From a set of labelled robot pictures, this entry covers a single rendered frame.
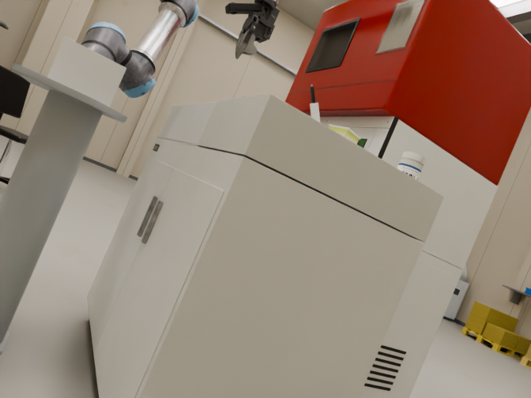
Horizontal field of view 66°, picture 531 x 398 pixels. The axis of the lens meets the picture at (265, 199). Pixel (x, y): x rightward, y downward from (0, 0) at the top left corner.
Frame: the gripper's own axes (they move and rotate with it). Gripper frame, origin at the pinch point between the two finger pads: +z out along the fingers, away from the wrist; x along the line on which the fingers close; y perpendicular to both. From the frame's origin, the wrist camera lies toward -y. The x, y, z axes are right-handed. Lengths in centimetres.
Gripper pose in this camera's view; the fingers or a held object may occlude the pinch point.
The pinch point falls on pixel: (236, 54)
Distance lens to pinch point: 143.5
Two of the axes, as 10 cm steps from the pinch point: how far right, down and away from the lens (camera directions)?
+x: -4.3, -1.7, 8.9
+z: -4.0, 9.2, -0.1
